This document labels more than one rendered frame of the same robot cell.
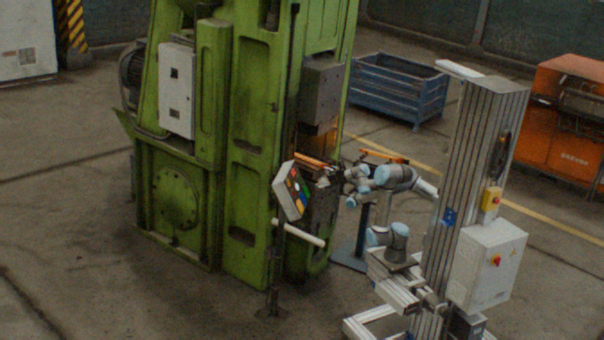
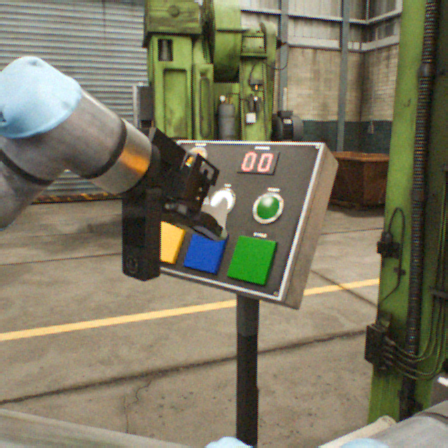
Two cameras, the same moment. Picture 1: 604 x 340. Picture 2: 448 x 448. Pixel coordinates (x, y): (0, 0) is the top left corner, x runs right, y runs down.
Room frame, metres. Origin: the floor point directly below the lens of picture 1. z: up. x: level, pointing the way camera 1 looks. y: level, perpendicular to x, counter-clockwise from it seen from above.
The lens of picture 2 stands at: (3.92, -0.66, 1.22)
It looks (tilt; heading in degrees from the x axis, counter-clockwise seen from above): 12 degrees down; 118
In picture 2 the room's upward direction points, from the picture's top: straight up
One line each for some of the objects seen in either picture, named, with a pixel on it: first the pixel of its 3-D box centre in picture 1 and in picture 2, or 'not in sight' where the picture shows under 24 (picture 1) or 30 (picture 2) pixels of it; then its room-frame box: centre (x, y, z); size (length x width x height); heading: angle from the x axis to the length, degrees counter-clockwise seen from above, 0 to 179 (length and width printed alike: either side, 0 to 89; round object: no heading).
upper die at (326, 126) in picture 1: (302, 118); not in sight; (4.18, 0.05, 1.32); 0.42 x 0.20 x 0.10; 57
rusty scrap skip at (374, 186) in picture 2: not in sight; (354, 179); (2.37, 6.91, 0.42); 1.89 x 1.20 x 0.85; 140
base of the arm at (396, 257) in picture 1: (395, 250); not in sight; (3.25, -0.63, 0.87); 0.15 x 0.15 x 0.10
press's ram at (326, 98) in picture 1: (309, 85); not in sight; (4.22, 0.03, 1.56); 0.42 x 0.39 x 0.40; 57
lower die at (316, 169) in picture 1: (297, 162); not in sight; (4.18, 0.05, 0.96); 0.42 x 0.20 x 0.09; 57
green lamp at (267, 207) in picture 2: not in sight; (268, 207); (3.64, 0.02, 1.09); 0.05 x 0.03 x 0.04; 147
